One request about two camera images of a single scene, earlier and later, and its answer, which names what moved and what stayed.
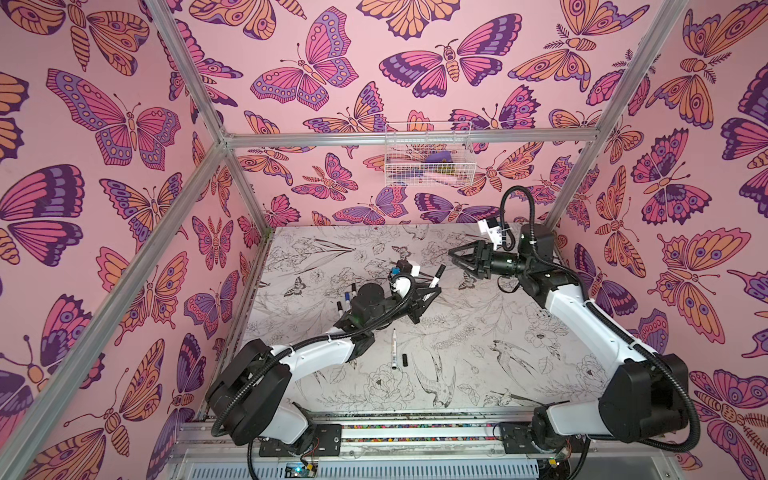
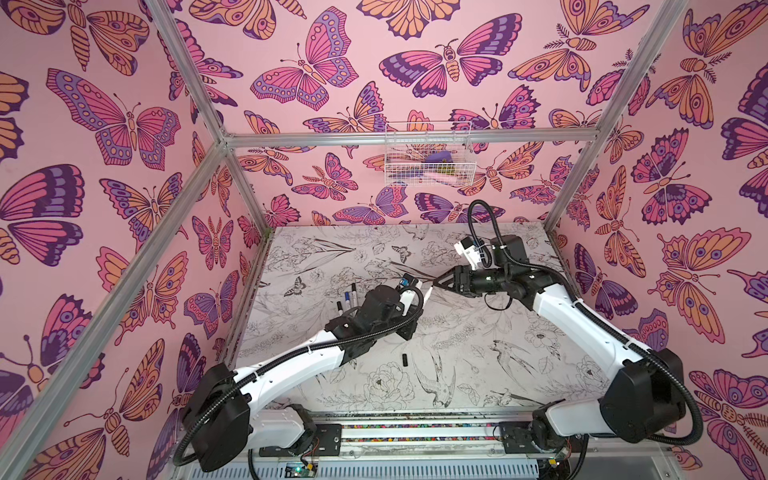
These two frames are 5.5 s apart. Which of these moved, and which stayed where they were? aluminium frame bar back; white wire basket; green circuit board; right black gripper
Moved: right black gripper
Stayed: aluminium frame bar back; white wire basket; green circuit board
